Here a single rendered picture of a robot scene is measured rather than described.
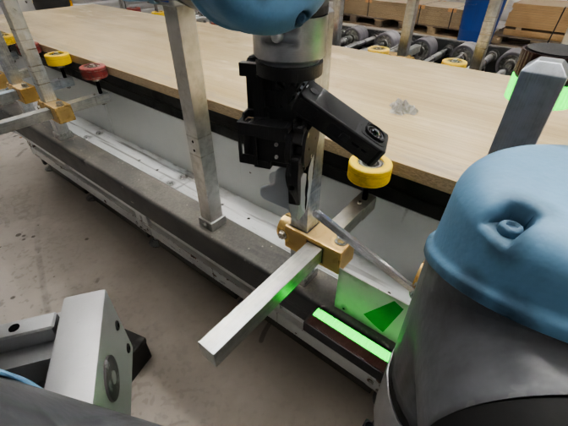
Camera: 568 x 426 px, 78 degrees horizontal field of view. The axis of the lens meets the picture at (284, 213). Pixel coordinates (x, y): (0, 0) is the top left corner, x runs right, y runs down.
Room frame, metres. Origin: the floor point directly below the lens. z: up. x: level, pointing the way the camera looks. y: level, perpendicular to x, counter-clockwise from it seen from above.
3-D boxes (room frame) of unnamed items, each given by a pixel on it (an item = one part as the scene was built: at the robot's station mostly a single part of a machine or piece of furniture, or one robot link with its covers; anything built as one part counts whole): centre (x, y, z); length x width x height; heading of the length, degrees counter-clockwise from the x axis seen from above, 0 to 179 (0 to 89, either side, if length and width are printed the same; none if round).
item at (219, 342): (0.41, -0.04, 0.81); 0.44 x 0.03 x 0.04; 141
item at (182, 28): (0.64, 0.17, 0.93); 0.05 x 0.05 x 0.45; 51
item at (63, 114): (1.09, 0.73, 0.80); 0.14 x 0.06 x 0.05; 51
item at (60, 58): (1.35, 0.82, 0.85); 0.08 x 0.08 x 0.11
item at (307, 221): (0.48, -0.04, 0.93); 0.04 x 0.04 x 0.48; 51
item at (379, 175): (0.57, -0.16, 0.85); 0.08 x 0.08 x 0.11
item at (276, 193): (0.38, 0.00, 0.96); 0.06 x 0.03 x 0.09; 72
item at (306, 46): (0.39, 0.00, 1.15); 0.08 x 0.08 x 0.05
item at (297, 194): (0.37, -0.01, 1.01); 0.05 x 0.02 x 0.09; 162
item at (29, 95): (1.24, 0.92, 0.81); 0.14 x 0.06 x 0.05; 51
